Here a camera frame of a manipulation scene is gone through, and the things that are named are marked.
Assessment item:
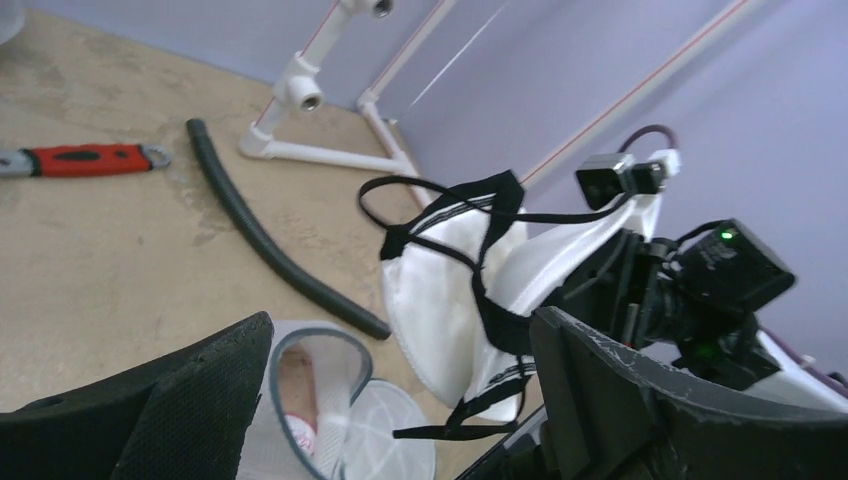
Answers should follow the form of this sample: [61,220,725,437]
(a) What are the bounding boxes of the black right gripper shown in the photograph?
[543,229,689,348]

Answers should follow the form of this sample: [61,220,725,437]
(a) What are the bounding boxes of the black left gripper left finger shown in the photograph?
[1,312,274,479]

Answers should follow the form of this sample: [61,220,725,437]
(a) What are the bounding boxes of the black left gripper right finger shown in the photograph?
[529,308,847,479]

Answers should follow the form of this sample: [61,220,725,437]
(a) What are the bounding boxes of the white mesh laundry bag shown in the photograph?
[237,320,437,480]

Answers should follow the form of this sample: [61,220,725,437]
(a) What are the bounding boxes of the white bra black straps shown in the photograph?
[357,170,664,442]

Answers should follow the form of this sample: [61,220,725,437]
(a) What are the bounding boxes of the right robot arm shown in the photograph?
[543,219,847,413]

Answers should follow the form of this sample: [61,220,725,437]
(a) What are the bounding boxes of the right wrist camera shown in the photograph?
[575,149,681,211]

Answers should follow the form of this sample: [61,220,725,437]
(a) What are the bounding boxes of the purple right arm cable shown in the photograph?
[617,124,680,154]

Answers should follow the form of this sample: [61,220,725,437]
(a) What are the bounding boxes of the black corrugated hose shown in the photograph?
[185,117,392,342]

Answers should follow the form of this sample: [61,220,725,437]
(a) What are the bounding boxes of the red handled adjustable wrench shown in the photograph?
[1,144,173,178]

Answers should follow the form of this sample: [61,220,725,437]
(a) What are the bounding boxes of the white PVC pipe frame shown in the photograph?
[241,1,759,187]

